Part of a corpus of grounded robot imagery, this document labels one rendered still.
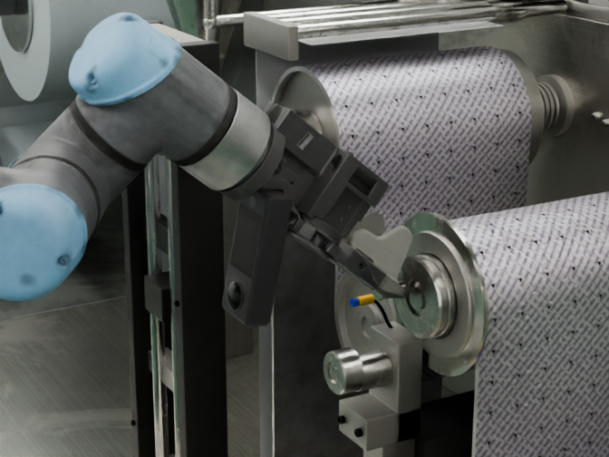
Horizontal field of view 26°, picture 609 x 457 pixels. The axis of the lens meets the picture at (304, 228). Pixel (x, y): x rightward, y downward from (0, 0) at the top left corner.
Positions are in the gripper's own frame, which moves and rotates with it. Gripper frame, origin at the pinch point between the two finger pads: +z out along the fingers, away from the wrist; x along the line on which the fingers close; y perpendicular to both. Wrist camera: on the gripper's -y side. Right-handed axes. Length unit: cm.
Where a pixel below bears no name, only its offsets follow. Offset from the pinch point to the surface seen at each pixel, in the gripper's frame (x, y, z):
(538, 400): -8.4, -0.2, 14.8
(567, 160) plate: 19.9, 25.7, 26.9
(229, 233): 65, -2, 23
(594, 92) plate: 16.3, 32.2, 21.4
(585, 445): -8.4, -1.0, 23.3
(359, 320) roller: 11.2, -3.1, 8.2
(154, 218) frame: 35.2, -6.2, -4.4
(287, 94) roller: 27.6, 12.4, -3.7
